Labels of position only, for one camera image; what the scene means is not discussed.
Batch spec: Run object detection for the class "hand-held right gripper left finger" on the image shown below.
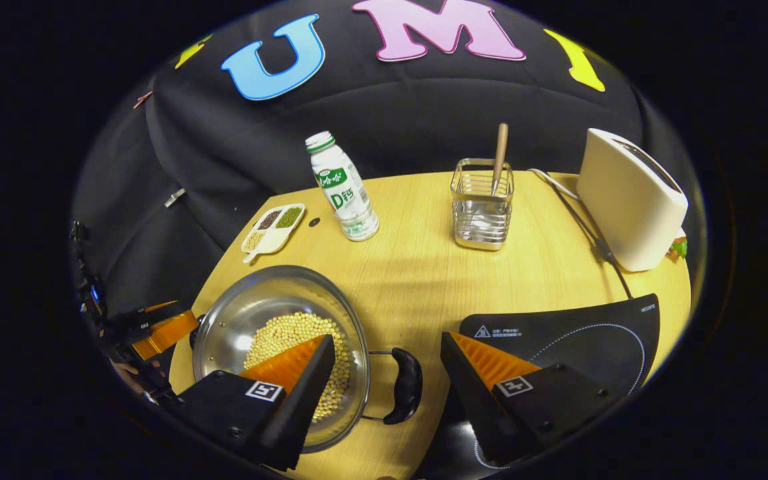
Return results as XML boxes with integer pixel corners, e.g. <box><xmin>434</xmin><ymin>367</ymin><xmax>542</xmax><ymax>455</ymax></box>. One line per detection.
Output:
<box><xmin>157</xmin><ymin>333</ymin><xmax>337</xmax><ymax>471</ymax></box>

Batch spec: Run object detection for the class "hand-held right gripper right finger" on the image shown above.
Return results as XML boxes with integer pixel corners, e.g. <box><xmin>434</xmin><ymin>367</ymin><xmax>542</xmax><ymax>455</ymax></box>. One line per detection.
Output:
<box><xmin>440</xmin><ymin>331</ymin><xmax>628</xmax><ymax>467</ymax></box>

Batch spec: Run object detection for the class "stainless steel pot black handle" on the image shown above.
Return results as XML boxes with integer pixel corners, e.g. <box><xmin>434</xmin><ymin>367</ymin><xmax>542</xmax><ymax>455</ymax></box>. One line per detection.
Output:
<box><xmin>189</xmin><ymin>265</ymin><xmax>423</xmax><ymax>454</ymax></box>

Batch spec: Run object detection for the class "black induction cooktop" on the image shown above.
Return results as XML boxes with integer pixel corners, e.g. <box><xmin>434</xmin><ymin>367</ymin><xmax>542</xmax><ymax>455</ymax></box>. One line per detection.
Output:
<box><xmin>414</xmin><ymin>293</ymin><xmax>661</xmax><ymax>480</ymax></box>

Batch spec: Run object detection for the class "pile of yellow soybeans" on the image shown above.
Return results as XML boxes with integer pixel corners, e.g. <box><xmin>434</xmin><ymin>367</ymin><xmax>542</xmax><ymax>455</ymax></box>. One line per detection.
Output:
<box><xmin>243</xmin><ymin>311</ymin><xmax>353</xmax><ymax>422</ymax></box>

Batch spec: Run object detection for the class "white divided bean dish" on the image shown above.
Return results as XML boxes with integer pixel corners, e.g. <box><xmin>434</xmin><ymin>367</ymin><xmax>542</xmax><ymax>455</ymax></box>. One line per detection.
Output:
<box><xmin>241</xmin><ymin>203</ymin><xmax>307</xmax><ymax>264</ymax></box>

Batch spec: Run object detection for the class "white drink bottle green label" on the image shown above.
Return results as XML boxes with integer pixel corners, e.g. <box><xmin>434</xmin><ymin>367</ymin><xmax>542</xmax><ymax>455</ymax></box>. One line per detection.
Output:
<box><xmin>305</xmin><ymin>131</ymin><xmax>380</xmax><ymax>242</ymax></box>

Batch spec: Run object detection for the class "white toaster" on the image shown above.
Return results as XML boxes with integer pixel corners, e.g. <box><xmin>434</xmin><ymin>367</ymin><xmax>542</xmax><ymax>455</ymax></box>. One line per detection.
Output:
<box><xmin>576</xmin><ymin>128</ymin><xmax>689</xmax><ymax>273</ymax></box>

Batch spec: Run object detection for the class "wire utensil basket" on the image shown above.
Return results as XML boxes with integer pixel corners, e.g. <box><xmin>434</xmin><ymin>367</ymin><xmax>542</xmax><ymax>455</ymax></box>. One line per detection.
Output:
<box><xmin>450</xmin><ymin>158</ymin><xmax>515</xmax><ymax>252</ymax></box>

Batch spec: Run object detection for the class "black toaster power cable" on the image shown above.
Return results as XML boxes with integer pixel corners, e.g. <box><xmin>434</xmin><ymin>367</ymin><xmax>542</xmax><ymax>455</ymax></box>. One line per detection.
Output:
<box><xmin>527</xmin><ymin>168</ymin><xmax>635</xmax><ymax>299</ymax></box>

